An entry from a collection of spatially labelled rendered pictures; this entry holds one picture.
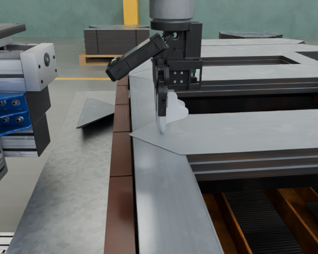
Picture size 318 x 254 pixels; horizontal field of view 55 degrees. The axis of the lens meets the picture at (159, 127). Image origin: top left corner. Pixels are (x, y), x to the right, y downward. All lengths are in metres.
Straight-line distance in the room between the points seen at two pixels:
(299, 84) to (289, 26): 7.10
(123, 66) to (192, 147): 0.19
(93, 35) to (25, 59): 4.23
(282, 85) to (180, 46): 0.57
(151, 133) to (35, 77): 0.32
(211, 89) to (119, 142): 0.42
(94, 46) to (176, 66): 4.49
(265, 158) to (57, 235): 0.43
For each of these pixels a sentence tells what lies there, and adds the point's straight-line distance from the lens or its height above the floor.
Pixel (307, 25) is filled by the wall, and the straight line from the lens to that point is 8.33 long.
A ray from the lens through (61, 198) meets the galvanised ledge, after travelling 0.76.
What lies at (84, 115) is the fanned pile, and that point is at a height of 0.72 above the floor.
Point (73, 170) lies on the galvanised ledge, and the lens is 0.85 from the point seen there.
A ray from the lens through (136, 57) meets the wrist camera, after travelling 0.53.
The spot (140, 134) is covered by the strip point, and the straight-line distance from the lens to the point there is 0.60.
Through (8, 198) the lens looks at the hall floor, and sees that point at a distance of 2.02.
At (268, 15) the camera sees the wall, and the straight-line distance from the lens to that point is 7.97.
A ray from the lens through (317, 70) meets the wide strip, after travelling 1.20.
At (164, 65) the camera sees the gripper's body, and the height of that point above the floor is 1.01.
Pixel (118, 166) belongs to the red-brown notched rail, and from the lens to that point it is 0.57.
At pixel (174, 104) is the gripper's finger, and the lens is 0.56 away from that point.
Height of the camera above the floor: 1.13
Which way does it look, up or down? 25 degrees down
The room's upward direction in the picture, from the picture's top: straight up
